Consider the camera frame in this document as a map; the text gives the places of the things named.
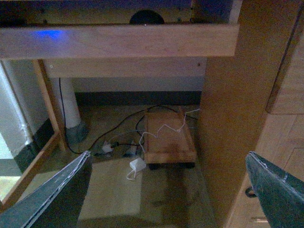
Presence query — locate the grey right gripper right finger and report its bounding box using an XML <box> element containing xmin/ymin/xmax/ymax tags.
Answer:
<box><xmin>246</xmin><ymin>151</ymin><xmax>304</xmax><ymax>228</ymax></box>

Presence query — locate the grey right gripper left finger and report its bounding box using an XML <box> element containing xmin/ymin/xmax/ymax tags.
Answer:
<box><xmin>0</xmin><ymin>152</ymin><xmax>92</xmax><ymax>228</ymax></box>

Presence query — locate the dark grey computer mouse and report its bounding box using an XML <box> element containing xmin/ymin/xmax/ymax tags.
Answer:
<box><xmin>129</xmin><ymin>9</ymin><xmax>164</xmax><ymax>25</ymax></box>

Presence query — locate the white pipe with grey base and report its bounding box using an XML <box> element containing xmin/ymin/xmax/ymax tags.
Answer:
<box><xmin>51</xmin><ymin>78</ymin><xmax>88</xmax><ymax>144</ymax></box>

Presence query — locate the white plug on floor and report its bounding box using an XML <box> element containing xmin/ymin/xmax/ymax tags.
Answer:
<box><xmin>102</xmin><ymin>141</ymin><xmax>113</xmax><ymax>154</ymax></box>

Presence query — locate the white charger adapter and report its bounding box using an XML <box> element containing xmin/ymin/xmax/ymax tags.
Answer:
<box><xmin>130</xmin><ymin>158</ymin><xmax>146</xmax><ymax>172</ymax></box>

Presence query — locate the wooden rolling stand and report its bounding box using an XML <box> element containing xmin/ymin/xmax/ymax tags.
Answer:
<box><xmin>142</xmin><ymin>110</ymin><xmax>197</xmax><ymax>170</ymax></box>

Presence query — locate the wooden desk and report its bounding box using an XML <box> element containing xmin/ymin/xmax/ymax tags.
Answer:
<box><xmin>0</xmin><ymin>0</ymin><xmax>304</xmax><ymax>228</ymax></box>

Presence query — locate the wooden keyboard tray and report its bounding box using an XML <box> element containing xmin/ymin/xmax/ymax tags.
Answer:
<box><xmin>0</xmin><ymin>24</ymin><xmax>239</xmax><ymax>59</ymax></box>

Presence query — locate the white charger cable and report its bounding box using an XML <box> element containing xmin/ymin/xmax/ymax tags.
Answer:
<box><xmin>126</xmin><ymin>108</ymin><xmax>200</xmax><ymax>181</ymax></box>

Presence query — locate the black power cable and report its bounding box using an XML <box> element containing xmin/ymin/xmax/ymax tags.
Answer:
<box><xmin>58</xmin><ymin>78</ymin><xmax>176</xmax><ymax>154</ymax></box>

